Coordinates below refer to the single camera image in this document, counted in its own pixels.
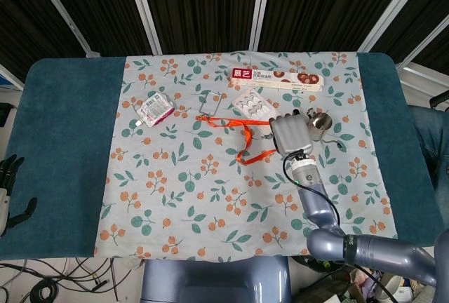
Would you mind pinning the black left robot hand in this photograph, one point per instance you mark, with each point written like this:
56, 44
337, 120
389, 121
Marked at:
12, 169

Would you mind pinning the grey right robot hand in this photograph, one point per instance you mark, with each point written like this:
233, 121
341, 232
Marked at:
291, 134

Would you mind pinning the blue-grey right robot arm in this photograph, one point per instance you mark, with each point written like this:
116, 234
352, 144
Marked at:
322, 212

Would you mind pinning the steel gooseneck pitcher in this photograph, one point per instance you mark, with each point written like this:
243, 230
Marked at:
321, 124

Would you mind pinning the clear blister pack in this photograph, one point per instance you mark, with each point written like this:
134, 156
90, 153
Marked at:
254, 104

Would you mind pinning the teal table cover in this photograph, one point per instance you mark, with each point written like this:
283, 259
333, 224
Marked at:
63, 141

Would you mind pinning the long white red box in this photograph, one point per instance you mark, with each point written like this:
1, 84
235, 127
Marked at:
273, 78

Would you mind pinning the blue white panel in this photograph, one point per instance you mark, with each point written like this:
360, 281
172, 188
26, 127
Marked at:
8, 78

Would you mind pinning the floral fruit print tablecloth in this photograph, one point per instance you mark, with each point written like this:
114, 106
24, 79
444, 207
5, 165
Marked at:
210, 183

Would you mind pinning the pink white spout pouch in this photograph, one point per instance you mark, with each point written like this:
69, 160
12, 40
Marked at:
156, 109

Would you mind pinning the blue jeans leg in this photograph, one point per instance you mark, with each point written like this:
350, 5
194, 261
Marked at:
431, 141

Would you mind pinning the blue-grey robot torso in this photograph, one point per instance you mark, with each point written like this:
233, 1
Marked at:
214, 280

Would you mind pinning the white partition post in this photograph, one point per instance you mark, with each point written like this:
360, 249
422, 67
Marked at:
144, 12
393, 5
424, 43
261, 8
63, 10

